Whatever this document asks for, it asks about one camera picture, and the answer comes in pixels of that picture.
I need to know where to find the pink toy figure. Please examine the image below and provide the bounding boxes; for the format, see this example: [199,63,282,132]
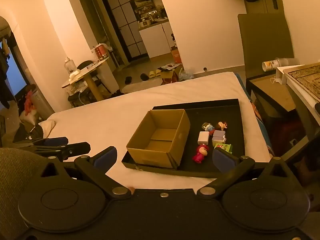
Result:
[192,144,210,164]

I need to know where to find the blue lit window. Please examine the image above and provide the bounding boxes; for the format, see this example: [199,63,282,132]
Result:
[5,47,28,95]

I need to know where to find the framed patterned board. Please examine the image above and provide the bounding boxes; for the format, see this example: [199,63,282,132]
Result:
[287,65,320,95]

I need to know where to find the glass jar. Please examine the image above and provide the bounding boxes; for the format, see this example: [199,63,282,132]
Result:
[64,57,77,74]

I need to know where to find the printed paper cup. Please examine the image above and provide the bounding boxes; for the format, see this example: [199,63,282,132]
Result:
[262,60,278,71]

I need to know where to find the cluttered kitchen shelf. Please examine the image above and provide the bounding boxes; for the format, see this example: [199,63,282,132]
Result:
[134,0,169,29]

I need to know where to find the stack of clear plastic cups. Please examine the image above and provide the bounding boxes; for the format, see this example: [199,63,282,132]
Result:
[275,57,300,68]

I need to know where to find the black tray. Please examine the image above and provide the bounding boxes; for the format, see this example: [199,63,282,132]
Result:
[121,98,246,178]

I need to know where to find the clear plastic bag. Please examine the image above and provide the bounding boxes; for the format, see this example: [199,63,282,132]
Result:
[178,67,195,82]

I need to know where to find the pale floor rug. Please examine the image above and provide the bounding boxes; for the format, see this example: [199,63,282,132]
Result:
[122,79,163,94]

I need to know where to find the red plush toy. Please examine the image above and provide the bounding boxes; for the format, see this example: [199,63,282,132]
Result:
[24,90,38,113]

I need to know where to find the green toy box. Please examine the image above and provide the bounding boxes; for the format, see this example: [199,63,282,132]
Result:
[214,143,233,155]

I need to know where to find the white side table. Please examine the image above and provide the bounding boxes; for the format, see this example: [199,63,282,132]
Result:
[275,62,320,130]

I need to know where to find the white cube toy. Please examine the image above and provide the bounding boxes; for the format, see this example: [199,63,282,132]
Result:
[197,131,210,145]

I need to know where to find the white pillow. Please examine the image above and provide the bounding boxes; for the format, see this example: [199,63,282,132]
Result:
[37,119,56,138]

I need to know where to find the purple and white toy box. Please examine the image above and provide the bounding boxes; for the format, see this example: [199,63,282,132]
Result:
[212,129,227,147]

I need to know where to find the round table with gold leg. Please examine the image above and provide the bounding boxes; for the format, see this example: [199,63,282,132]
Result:
[62,56,110,102]

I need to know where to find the black-framed glass sliding door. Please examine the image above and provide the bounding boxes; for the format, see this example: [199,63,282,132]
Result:
[101,0,150,62]

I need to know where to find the floor cardboard box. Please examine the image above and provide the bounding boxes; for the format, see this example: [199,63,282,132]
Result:
[160,64,184,84]

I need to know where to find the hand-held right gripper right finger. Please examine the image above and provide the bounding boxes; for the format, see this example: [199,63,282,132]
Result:
[197,147,285,200]

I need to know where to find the black chair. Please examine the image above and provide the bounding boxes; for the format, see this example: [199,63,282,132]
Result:
[69,60,108,108]

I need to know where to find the red box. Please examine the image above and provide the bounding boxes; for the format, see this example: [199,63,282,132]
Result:
[93,44,108,61]

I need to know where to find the white cabinet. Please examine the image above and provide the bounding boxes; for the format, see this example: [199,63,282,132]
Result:
[139,21,175,58]

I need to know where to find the dark hanging coat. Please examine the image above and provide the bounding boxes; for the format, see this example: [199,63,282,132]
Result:
[0,37,18,110]

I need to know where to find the orange box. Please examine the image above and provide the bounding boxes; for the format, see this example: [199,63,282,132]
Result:
[171,47,182,64]

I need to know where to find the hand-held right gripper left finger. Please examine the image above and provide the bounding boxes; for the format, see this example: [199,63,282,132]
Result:
[37,146,132,200]

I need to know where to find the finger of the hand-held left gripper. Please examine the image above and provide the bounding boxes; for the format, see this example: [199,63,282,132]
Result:
[19,142,91,161]
[14,137,69,147]

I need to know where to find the grey knit cloth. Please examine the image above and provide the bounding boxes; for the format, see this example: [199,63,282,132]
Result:
[0,147,48,240]

